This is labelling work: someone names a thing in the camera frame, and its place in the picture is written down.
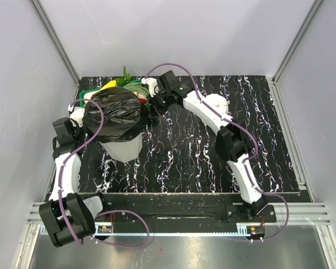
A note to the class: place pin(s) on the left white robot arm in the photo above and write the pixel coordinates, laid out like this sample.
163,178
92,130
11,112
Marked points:
66,216

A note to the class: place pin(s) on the aluminium front rail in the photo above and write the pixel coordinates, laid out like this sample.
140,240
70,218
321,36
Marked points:
301,213

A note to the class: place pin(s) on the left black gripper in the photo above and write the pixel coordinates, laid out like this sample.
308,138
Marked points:
77,127

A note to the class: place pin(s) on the right aluminium frame post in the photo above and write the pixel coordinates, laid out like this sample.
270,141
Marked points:
307,22

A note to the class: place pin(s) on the green coiled bean bundle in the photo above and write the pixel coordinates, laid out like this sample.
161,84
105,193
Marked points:
136,86

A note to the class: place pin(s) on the green plastic basket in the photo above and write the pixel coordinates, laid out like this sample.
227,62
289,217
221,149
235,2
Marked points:
88,94

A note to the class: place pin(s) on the white slotted cable duct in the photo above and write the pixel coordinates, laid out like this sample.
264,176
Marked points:
100,230

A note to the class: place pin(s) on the left aluminium frame post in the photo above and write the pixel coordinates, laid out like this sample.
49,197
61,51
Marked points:
45,21

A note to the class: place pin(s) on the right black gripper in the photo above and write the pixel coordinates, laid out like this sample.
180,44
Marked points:
152,101

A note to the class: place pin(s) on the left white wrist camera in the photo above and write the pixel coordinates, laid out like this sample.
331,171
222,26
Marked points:
76,113

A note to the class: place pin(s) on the black trash bag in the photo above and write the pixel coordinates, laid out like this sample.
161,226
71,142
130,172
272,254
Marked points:
125,116

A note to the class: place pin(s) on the white translucent trash bin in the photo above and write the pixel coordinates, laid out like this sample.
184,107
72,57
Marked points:
124,151

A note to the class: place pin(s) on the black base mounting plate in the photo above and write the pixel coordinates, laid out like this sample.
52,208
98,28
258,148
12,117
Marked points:
221,206

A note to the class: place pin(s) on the aluminium frame post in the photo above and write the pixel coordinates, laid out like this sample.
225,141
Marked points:
307,22
45,21

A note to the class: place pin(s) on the green leafy toy plant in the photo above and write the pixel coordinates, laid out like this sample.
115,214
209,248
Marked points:
124,79

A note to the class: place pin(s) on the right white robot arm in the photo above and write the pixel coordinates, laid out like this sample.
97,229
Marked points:
232,144

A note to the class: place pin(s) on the yellow toy vegetable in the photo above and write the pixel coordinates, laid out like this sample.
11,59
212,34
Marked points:
110,84

